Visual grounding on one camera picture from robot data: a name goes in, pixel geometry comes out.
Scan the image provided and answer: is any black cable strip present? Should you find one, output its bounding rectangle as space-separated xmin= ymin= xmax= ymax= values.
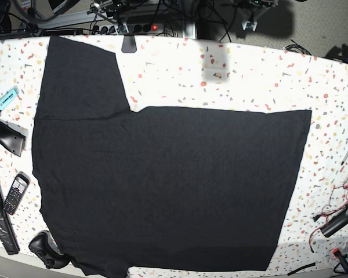
xmin=287 ymin=262 xmax=316 ymax=276

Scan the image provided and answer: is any red wire bundle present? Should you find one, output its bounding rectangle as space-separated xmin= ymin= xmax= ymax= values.
xmin=308 ymin=166 xmax=348 ymax=253

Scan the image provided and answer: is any grey power strip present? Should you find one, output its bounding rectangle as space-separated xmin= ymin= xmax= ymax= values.
xmin=91 ymin=23 xmax=164 ymax=35

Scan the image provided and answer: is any red black clamp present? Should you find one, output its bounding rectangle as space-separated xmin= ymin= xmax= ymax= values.
xmin=332 ymin=248 xmax=348 ymax=275

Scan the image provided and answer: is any black cylinder with wires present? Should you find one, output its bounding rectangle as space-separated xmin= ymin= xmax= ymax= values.
xmin=321 ymin=204 xmax=348 ymax=238

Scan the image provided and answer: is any turquoise Stabilo Boss highlighter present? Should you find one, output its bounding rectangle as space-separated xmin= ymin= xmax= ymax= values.
xmin=0 ymin=86 xmax=19 ymax=112

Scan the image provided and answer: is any black T-shirt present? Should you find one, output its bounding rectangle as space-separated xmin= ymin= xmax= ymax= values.
xmin=32 ymin=36 xmax=311 ymax=277

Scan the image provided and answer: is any grey camera stand base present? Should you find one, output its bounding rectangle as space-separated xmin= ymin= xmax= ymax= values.
xmin=121 ymin=35 xmax=137 ymax=54

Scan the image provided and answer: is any black cordless phone handset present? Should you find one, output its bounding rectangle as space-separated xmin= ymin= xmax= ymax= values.
xmin=3 ymin=172 xmax=30 ymax=215

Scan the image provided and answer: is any black game controller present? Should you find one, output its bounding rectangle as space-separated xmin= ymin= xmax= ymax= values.
xmin=28 ymin=232 xmax=70 ymax=269

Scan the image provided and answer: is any black handheld device left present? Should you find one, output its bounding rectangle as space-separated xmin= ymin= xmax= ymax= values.
xmin=0 ymin=120 xmax=28 ymax=157

